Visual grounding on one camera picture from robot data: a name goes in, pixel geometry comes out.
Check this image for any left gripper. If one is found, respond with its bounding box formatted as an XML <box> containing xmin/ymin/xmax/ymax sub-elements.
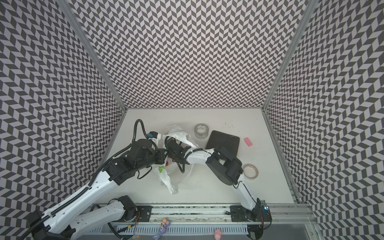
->
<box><xmin>135</xmin><ymin>148</ymin><xmax>170</xmax><ymax>173</ymax></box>

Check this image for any white plastic bag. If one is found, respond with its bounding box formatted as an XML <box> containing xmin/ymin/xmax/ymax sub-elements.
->
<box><xmin>153</xmin><ymin>125</ymin><xmax>199</xmax><ymax>195</ymax></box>

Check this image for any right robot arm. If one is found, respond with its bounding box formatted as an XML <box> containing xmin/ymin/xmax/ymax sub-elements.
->
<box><xmin>165</xmin><ymin>137</ymin><xmax>272</xmax><ymax>223</ymax></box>

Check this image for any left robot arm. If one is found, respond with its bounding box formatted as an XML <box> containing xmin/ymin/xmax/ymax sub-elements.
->
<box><xmin>20</xmin><ymin>139</ymin><xmax>166</xmax><ymax>240</ymax></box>

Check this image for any clear tape roll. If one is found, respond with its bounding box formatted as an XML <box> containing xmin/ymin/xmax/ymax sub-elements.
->
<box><xmin>194</xmin><ymin>124</ymin><xmax>209</xmax><ymax>139</ymax></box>

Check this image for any black tray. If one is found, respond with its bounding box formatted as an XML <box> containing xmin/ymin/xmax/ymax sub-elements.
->
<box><xmin>205</xmin><ymin>131</ymin><xmax>240</xmax><ymax>157</ymax></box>

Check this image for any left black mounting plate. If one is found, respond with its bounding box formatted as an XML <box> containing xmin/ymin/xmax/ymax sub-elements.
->
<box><xmin>120</xmin><ymin>205</ymin><xmax>153</xmax><ymax>223</ymax></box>

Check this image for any black mounting plate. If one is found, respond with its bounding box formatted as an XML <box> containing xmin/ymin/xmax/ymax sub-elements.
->
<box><xmin>120</xmin><ymin>205</ymin><xmax>153</xmax><ymax>223</ymax></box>
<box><xmin>226</xmin><ymin>205</ymin><xmax>272</xmax><ymax>223</ymax></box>

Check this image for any purple toy figure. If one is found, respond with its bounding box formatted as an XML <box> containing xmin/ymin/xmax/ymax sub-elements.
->
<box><xmin>153</xmin><ymin>218</ymin><xmax>170</xmax><ymax>240</ymax></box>

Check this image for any pink eraser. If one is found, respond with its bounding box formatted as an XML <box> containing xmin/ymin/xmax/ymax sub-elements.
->
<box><xmin>244</xmin><ymin>138</ymin><xmax>253</xmax><ymax>147</ymax></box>

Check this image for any beige tape roll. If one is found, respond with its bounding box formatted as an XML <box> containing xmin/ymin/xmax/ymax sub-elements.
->
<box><xmin>243</xmin><ymin>164</ymin><xmax>259</xmax><ymax>180</ymax></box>

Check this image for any pink toy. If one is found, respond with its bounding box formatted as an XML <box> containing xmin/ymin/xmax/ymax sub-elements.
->
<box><xmin>214</xmin><ymin>228</ymin><xmax>222</xmax><ymax>240</ymax></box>

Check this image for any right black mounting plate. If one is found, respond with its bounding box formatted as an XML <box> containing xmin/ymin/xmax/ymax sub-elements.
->
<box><xmin>226</xmin><ymin>205</ymin><xmax>272</xmax><ymax>223</ymax></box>

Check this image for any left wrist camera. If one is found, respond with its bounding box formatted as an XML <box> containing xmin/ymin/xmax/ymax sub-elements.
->
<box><xmin>147</xmin><ymin>131</ymin><xmax>162</xmax><ymax>147</ymax></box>

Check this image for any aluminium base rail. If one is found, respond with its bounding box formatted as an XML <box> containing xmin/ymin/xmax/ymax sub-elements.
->
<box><xmin>59</xmin><ymin>203</ymin><xmax>319</xmax><ymax>226</ymax></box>

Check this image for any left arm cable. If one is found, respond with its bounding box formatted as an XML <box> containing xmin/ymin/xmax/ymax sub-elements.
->
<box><xmin>17</xmin><ymin>119</ymin><xmax>154</xmax><ymax>240</ymax></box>

